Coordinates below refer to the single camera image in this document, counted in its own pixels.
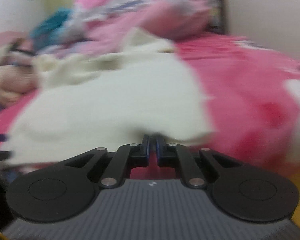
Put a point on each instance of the cream white fleece sweater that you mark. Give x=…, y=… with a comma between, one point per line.
x=108, y=101

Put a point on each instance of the stack of folded clothes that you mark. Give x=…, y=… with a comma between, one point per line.
x=17, y=77

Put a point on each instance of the black folded garment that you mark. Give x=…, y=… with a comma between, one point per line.
x=20, y=50

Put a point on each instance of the pink patterned duvet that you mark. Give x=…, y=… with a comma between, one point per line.
x=95, y=27

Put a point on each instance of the dark wooden door frame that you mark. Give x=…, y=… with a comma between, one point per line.
x=218, y=21

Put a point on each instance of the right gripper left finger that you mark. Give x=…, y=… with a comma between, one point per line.
x=68, y=188

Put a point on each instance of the pink floral bed blanket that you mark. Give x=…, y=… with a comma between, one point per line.
x=252, y=98

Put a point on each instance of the pink padded headboard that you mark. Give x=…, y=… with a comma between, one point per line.
x=12, y=39

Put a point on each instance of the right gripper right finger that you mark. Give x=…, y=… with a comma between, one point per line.
x=239, y=189

